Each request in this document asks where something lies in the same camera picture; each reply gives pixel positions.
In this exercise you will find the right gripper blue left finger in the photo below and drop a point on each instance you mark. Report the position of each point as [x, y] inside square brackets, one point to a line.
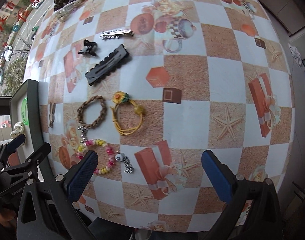
[79, 175]

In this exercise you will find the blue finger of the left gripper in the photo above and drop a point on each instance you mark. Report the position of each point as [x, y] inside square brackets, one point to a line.
[12, 146]

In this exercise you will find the small black claw clip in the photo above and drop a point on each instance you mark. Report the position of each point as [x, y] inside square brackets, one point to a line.
[89, 48]

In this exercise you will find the black scalloped snap clip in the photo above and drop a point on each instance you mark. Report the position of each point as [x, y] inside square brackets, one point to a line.
[108, 65]

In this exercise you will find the green translucent bangle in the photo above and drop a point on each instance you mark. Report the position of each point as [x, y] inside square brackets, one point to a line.
[24, 111]

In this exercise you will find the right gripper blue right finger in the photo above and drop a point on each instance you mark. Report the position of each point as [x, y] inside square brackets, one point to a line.
[219, 175]

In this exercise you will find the checkered patterned tablecloth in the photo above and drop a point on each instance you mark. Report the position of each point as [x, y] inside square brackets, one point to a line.
[203, 74]

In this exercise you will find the left operator hand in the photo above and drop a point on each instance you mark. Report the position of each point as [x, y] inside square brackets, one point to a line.
[7, 218]

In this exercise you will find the silver bear charm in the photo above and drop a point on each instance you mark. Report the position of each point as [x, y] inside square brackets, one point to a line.
[83, 133]

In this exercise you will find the white polka dot scrunchie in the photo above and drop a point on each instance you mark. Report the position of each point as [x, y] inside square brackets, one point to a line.
[18, 129]

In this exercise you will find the green-rimmed white tray box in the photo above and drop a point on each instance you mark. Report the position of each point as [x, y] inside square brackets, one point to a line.
[36, 92]

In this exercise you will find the silver star hair clip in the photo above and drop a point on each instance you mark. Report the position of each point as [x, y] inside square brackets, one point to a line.
[111, 34]

